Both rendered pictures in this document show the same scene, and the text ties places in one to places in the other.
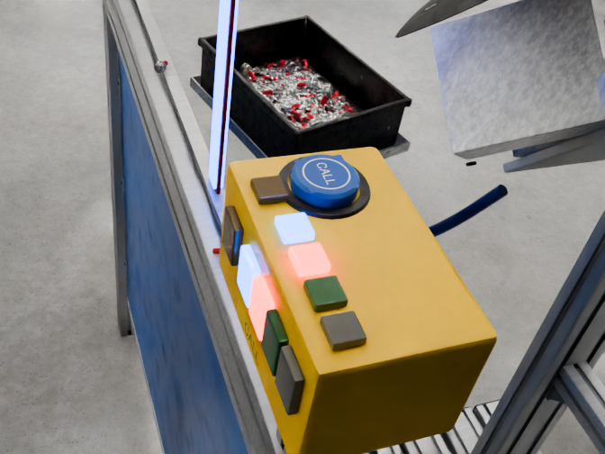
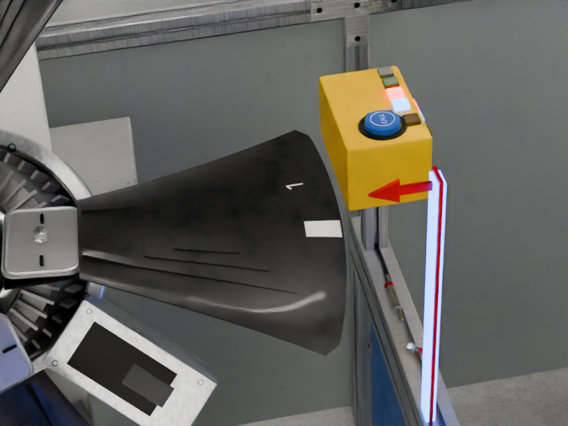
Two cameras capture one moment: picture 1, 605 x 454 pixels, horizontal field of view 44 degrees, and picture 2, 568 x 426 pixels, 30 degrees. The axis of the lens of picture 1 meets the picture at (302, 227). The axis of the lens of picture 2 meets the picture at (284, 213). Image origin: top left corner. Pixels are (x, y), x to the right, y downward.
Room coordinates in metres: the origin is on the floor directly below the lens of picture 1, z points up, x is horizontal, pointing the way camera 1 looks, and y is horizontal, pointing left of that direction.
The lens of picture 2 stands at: (1.31, 0.21, 1.77)
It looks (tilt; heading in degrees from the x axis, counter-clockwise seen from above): 39 degrees down; 199
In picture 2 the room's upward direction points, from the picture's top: 4 degrees counter-clockwise
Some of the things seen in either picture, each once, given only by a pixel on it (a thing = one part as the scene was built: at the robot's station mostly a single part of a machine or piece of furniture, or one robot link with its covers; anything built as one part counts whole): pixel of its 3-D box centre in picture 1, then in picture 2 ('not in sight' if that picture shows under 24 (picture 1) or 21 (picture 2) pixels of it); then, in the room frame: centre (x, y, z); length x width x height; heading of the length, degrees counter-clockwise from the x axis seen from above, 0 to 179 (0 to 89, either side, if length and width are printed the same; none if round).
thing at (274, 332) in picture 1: (274, 342); not in sight; (0.25, 0.00, 1.04); 0.02 x 0.01 x 0.03; 27
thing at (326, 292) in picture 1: (325, 293); (390, 82); (0.26, -0.02, 1.08); 0.02 x 0.02 x 0.01; 27
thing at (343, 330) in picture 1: (342, 330); (385, 72); (0.23, -0.03, 1.08); 0.02 x 0.02 x 0.01; 27
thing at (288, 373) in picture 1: (289, 380); not in sight; (0.22, -0.01, 1.04); 0.02 x 0.01 x 0.03; 27
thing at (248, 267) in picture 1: (248, 276); not in sight; (0.29, 0.02, 1.04); 0.02 x 0.01 x 0.03; 27
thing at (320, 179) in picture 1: (324, 182); (382, 123); (0.34, -0.01, 1.08); 0.04 x 0.04 x 0.02
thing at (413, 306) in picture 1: (336, 301); (374, 140); (0.30, -0.03, 1.02); 0.16 x 0.10 x 0.11; 27
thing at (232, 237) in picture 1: (232, 236); not in sight; (0.32, 0.04, 1.04); 0.02 x 0.01 x 0.03; 27
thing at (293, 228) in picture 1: (294, 228); (401, 104); (0.30, 0.00, 1.08); 0.02 x 0.02 x 0.01; 27
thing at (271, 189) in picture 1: (268, 189); (412, 119); (0.33, 0.02, 1.08); 0.02 x 0.02 x 0.01; 27
